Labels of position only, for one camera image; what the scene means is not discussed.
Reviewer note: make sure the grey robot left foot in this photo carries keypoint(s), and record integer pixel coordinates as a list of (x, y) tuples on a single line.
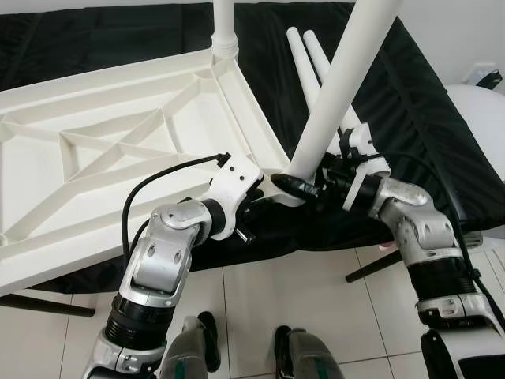
[(193, 347)]

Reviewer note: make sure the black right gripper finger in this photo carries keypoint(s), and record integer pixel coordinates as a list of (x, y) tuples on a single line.
[(296, 186)]

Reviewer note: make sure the white dome appliance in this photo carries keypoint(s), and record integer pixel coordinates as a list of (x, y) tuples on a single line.
[(481, 118)]

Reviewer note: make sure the grey robot right foot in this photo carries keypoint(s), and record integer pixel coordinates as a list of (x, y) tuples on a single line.
[(304, 355)]

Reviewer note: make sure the pink plastic item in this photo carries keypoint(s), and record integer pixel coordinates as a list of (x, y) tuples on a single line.
[(388, 248)]

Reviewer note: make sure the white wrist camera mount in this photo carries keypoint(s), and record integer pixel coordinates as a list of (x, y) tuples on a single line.
[(355, 142), (237, 178)]

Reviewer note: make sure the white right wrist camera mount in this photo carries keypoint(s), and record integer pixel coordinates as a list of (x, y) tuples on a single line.
[(355, 142)]

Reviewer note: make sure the wall socket with black plug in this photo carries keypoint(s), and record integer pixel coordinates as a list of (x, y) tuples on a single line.
[(489, 79)]

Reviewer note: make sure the black cloth table cover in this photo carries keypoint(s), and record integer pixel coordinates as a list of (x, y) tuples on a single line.
[(426, 103)]

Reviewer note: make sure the grey robot foot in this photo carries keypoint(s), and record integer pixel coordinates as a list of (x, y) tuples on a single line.
[(304, 355), (193, 347)]

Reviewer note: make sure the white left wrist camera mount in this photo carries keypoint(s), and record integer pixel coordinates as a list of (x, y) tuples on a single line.
[(237, 178)]

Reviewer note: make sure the white plastic children table top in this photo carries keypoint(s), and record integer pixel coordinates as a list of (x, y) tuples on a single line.
[(47, 197)]

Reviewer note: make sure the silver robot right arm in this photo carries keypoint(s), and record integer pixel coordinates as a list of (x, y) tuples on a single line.
[(418, 221)]

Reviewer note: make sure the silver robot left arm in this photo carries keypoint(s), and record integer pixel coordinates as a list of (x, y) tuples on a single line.
[(166, 253)]

